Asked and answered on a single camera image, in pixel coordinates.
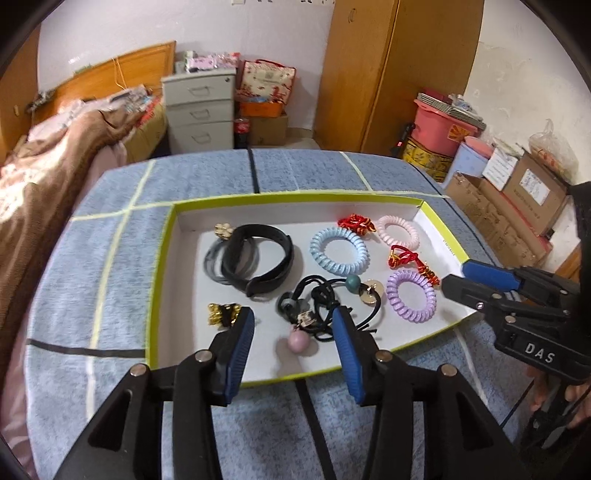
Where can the gold patterned box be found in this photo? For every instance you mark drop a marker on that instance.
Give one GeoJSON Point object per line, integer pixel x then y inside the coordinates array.
{"type": "Point", "coordinates": [427, 159]}

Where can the small cardboard box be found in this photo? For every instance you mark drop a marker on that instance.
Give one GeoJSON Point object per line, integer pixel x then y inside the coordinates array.
{"type": "Point", "coordinates": [270, 131]}

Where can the light blue tin pink lid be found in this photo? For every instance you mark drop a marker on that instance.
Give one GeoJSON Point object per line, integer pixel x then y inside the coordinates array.
{"type": "Point", "coordinates": [471, 159]}

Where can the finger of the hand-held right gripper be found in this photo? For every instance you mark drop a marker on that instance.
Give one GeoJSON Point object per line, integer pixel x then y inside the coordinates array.
{"type": "Point", "coordinates": [464, 288]}
{"type": "Point", "coordinates": [487, 274]}

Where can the grey drawer cabinet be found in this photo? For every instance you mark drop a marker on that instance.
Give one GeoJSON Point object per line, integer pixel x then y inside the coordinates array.
{"type": "Point", "coordinates": [198, 115]}

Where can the red patterned gift bag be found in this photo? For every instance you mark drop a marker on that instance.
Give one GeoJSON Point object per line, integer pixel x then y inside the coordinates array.
{"type": "Point", "coordinates": [268, 81]}

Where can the pink plastic bucket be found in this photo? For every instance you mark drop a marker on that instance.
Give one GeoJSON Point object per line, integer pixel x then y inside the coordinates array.
{"type": "Point", "coordinates": [438, 131]}

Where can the pink clutter on cabinet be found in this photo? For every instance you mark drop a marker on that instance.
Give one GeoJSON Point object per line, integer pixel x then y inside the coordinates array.
{"type": "Point", "coordinates": [207, 62]}

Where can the black wristband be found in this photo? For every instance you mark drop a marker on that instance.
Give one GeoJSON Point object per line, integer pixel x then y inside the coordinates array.
{"type": "Point", "coordinates": [281, 249]}

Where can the colourful packets pile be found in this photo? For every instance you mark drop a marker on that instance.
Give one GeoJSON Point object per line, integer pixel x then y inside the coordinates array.
{"type": "Point", "coordinates": [138, 104]}

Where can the black and red tool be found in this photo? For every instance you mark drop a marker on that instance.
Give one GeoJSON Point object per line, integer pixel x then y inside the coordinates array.
{"type": "Point", "coordinates": [401, 138]}

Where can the pink floral duvet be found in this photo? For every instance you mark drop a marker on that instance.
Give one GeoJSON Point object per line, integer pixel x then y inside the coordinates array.
{"type": "Point", "coordinates": [64, 117]}

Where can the green cardboard box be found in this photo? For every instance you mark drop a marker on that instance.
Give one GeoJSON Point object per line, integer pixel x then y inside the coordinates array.
{"type": "Point", "coordinates": [300, 230]}

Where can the flat long cardboard box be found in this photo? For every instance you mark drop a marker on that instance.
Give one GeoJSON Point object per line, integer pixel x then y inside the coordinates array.
{"type": "Point", "coordinates": [489, 221]}

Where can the wooden door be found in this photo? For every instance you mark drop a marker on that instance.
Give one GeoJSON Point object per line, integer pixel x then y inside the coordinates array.
{"type": "Point", "coordinates": [18, 92]}

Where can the patterned tray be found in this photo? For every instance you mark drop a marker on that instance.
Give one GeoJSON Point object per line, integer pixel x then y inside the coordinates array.
{"type": "Point", "coordinates": [450, 108]}

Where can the wooden wardrobe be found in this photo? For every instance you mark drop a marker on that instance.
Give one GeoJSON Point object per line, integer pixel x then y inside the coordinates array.
{"type": "Point", "coordinates": [392, 69]}

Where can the white labelled box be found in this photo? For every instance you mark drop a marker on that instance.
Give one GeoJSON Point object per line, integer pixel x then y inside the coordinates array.
{"type": "Point", "coordinates": [501, 168]}

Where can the red knot ornament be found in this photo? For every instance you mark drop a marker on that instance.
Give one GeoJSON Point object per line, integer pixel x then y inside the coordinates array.
{"type": "Point", "coordinates": [397, 261]}
{"type": "Point", "coordinates": [353, 224]}

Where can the person's right hand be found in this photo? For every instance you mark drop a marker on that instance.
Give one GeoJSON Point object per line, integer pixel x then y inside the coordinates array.
{"type": "Point", "coordinates": [579, 406]}

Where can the brown cardboard box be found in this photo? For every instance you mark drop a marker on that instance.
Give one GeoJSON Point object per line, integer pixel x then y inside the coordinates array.
{"type": "Point", "coordinates": [535, 194]}

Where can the clear plastic bag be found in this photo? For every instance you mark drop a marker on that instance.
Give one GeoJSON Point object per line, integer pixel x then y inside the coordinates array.
{"type": "Point", "coordinates": [554, 152]}

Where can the cola bottle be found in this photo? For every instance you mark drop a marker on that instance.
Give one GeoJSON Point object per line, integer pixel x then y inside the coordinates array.
{"type": "Point", "coordinates": [242, 131]}

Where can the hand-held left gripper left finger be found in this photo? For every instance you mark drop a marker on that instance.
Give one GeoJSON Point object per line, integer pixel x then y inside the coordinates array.
{"type": "Point", "coordinates": [238, 355]}

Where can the brown blanket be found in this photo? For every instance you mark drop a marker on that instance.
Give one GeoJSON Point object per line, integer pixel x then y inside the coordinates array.
{"type": "Point", "coordinates": [37, 194]}

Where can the orange box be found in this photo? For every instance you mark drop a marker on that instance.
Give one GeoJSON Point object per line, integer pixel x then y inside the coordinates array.
{"type": "Point", "coordinates": [261, 109]}

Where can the wooden headboard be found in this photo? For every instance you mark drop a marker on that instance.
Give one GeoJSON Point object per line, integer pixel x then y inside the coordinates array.
{"type": "Point", "coordinates": [138, 64]}

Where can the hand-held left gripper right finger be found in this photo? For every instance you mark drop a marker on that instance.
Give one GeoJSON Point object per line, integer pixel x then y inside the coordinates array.
{"type": "Point", "coordinates": [348, 355]}

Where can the blue patterned tablecloth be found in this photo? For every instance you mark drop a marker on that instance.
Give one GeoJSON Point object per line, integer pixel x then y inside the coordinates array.
{"type": "Point", "coordinates": [115, 277]}

